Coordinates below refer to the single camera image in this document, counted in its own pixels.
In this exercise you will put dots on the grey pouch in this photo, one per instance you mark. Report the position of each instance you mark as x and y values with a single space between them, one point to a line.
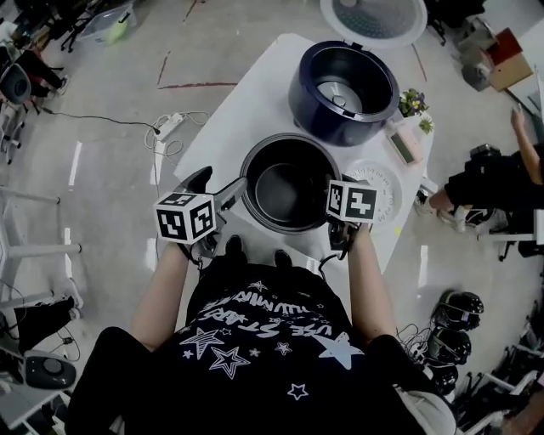
425 410

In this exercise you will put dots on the person's left forearm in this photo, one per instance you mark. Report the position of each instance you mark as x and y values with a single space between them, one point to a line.
159 297

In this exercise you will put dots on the person's left shoe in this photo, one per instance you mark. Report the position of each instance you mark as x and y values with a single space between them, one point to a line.
234 245

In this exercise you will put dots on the dark metal pot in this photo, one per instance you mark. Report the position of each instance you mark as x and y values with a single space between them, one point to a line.
293 193

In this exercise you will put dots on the clear plastic storage box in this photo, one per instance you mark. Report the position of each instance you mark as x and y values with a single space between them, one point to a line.
106 19

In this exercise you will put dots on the person's black star print shirt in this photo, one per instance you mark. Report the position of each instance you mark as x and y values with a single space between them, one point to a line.
263 365

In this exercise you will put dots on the purple flower potted plant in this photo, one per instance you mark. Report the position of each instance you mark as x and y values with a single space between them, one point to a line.
412 102

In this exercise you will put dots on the white perforated steamer plate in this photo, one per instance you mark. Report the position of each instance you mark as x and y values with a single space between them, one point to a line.
387 178

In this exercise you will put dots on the small green potted plant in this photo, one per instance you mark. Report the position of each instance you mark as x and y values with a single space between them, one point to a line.
426 125

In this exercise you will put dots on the navy blue rice cooker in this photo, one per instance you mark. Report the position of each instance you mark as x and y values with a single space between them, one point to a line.
306 106

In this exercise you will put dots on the white power strip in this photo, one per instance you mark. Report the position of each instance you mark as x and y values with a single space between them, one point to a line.
170 125

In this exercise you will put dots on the grey office chair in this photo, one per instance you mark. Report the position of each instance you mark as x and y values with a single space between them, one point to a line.
17 85

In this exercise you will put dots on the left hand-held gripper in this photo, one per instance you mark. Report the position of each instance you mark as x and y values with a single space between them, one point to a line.
185 221

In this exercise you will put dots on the red and brown cardboard box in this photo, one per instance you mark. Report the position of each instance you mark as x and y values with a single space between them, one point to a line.
510 59

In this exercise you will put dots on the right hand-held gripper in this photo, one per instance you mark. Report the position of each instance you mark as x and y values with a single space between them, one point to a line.
359 204

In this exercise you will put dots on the white metal table frame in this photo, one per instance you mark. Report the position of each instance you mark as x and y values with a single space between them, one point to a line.
38 250

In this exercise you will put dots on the pile of black helmets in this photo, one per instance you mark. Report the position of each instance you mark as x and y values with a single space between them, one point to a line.
457 312

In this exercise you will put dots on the person's right shoe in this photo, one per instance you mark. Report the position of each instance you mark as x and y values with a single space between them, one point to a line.
282 257

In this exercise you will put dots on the yellow-green plastic item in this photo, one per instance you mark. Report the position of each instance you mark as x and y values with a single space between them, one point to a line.
117 33

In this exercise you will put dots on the person's right forearm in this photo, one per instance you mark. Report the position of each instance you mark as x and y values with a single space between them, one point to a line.
370 289

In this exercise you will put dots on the pink digital clock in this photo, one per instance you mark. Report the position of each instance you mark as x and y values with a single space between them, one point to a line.
406 146

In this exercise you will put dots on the person's shoe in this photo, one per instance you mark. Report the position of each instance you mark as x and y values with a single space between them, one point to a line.
282 257
234 245

